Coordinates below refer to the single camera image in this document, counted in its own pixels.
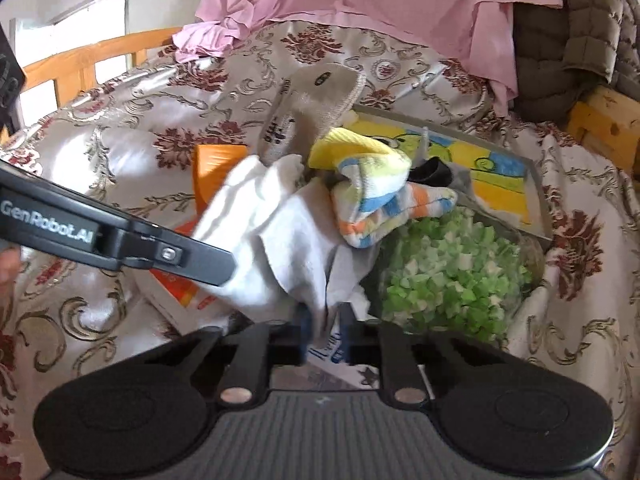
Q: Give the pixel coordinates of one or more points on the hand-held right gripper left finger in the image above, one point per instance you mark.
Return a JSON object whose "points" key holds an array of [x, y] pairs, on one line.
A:
{"points": [[304, 336]]}

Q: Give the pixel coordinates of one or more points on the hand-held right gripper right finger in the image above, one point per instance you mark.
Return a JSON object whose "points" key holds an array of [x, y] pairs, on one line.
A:
{"points": [[344, 332]]}

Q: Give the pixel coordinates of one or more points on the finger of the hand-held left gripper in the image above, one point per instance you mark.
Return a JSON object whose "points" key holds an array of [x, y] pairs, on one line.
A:
{"points": [[200, 264]]}

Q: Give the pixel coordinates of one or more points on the person's left hand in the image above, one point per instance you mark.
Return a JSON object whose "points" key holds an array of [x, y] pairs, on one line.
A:
{"points": [[8, 266]]}

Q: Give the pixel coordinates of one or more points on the white blue printed tissue packet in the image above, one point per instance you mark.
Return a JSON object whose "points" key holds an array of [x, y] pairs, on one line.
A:
{"points": [[327, 360]]}

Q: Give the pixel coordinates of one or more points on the orange and white box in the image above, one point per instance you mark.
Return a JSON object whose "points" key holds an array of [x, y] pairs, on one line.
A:
{"points": [[215, 170]]}

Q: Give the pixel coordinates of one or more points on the glass jar green paper stars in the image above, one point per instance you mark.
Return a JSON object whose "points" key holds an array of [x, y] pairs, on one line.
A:
{"points": [[450, 270]]}

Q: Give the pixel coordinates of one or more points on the black object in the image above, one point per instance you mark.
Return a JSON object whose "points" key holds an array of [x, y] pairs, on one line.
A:
{"points": [[9, 80]]}

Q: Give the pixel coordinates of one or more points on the yellow blue orange striped sock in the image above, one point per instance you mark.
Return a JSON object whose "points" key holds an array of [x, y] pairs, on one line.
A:
{"points": [[370, 185]]}

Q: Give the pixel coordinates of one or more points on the beige printed cloth pouch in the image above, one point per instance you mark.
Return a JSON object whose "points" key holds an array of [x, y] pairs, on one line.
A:
{"points": [[305, 110]]}

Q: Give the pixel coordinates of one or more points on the grey sock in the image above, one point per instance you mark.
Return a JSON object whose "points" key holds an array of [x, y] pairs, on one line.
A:
{"points": [[461, 181]]}

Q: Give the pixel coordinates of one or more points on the window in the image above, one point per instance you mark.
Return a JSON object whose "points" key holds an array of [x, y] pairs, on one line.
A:
{"points": [[85, 15]]}

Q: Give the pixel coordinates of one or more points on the pink cloth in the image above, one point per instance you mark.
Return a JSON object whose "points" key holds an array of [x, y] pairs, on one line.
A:
{"points": [[380, 5]]}

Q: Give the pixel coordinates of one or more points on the yellow wooden stool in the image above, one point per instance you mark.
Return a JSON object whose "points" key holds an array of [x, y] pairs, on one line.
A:
{"points": [[602, 120]]}

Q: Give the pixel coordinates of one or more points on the olive quilted jacket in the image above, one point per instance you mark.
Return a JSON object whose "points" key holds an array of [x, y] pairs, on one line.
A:
{"points": [[575, 35]]}

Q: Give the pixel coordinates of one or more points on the wooden bed frame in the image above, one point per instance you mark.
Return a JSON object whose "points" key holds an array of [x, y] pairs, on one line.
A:
{"points": [[75, 62]]}

